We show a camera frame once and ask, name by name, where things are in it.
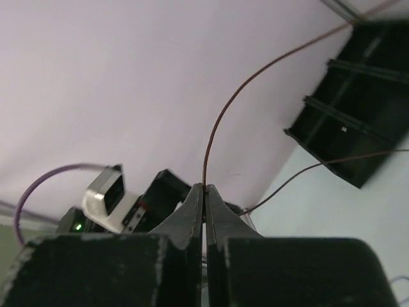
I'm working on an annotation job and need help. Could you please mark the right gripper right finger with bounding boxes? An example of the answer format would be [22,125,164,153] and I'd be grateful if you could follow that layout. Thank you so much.
[204,185,397,306]

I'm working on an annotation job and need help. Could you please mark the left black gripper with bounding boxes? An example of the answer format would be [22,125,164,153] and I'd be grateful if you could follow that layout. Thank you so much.
[121,169,192,233]

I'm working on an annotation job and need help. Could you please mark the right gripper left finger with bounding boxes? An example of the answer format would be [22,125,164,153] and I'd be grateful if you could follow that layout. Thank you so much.
[1,184,203,306]

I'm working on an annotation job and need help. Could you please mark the brown thin cable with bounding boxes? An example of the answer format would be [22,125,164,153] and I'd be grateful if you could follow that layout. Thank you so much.
[201,0,409,216]

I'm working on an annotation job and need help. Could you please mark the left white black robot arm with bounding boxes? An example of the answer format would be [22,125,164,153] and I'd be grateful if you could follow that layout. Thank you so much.
[57,169,191,234]

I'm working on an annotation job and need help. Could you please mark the black compartment tray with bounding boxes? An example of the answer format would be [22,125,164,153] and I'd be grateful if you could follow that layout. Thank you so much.
[285,19,408,188]

